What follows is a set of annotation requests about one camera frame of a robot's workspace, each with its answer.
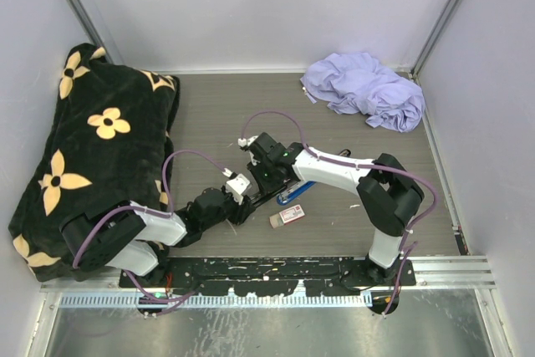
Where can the red white staple box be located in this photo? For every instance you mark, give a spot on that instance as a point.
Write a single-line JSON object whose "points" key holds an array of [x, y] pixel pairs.
{"points": [[286, 216]]}

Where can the black stapler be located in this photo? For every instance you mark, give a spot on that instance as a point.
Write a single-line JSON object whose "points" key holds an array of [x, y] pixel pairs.
{"points": [[258, 199]]}

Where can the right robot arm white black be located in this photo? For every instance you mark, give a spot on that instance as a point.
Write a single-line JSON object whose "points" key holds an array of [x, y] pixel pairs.
{"points": [[389, 195]]}

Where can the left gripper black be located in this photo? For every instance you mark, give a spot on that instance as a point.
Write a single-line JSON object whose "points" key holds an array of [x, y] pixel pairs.
{"points": [[240, 211]]}

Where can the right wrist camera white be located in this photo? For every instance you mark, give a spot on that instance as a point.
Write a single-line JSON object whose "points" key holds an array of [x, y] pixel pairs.
{"points": [[245, 143]]}

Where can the white cable duct strip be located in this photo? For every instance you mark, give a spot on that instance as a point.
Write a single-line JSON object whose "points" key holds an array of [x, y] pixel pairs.
{"points": [[135, 300]]}

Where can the blue stapler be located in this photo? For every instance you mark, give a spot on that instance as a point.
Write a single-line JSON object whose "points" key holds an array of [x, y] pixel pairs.
{"points": [[293, 192]]}

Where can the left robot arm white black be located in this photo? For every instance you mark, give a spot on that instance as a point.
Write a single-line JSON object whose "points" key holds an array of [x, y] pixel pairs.
{"points": [[125, 235]]}

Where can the black floral blanket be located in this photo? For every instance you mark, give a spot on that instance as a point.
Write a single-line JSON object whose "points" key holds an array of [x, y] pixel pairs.
{"points": [[109, 141]]}

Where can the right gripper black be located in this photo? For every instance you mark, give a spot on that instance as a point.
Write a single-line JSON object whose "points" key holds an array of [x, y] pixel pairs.
{"points": [[263, 186]]}

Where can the lavender crumpled cloth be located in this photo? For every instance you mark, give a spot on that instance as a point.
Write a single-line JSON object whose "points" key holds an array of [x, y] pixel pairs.
{"points": [[359, 83]]}

